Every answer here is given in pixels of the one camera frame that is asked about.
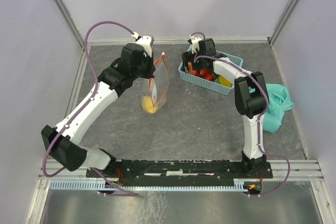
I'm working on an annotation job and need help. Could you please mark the clear zip top bag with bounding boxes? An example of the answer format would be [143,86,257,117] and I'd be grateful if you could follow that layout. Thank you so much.
[141,52,170,112]

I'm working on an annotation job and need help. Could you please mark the yellow pear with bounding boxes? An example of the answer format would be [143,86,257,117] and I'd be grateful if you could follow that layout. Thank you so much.
[142,95,158,114]

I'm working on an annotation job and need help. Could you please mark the yellow star fruit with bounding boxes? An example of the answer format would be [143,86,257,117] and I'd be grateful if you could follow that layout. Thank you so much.
[218,76,233,88]

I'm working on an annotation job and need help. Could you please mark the orange peach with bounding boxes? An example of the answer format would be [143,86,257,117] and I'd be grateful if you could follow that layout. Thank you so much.
[188,62,197,76]

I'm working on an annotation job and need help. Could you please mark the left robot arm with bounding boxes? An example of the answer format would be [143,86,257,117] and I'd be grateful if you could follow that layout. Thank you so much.
[41,40,155,177]

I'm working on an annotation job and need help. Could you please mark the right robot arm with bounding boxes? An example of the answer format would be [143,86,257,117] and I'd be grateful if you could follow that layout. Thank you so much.
[182,35,269,177]

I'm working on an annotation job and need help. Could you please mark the teal cloth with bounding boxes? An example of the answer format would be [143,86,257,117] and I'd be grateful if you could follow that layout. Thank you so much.
[262,83,295,133]

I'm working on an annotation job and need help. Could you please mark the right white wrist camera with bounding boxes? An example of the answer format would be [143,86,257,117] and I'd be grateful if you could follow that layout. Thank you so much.
[188,32,206,54]

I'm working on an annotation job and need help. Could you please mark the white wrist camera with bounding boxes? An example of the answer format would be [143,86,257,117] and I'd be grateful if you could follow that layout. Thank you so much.
[132,32,154,58]
[188,32,206,54]

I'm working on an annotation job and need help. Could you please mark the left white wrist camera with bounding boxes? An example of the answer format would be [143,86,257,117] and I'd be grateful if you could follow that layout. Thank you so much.
[132,32,154,58]

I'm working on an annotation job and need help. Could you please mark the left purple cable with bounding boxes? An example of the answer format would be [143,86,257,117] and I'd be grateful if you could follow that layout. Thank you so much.
[41,20,140,197]

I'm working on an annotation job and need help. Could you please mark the purple cable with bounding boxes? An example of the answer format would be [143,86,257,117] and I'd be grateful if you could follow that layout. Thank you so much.
[41,20,140,197]
[190,31,291,196]

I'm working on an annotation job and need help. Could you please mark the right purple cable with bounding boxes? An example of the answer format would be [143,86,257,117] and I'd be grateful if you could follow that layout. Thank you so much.
[190,31,291,196]

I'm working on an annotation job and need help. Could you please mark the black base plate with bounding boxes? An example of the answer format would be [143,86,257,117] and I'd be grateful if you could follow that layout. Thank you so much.
[99,159,273,188]

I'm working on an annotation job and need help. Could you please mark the light blue cable duct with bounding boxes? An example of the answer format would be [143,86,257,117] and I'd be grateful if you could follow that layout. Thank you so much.
[50,179,250,193]

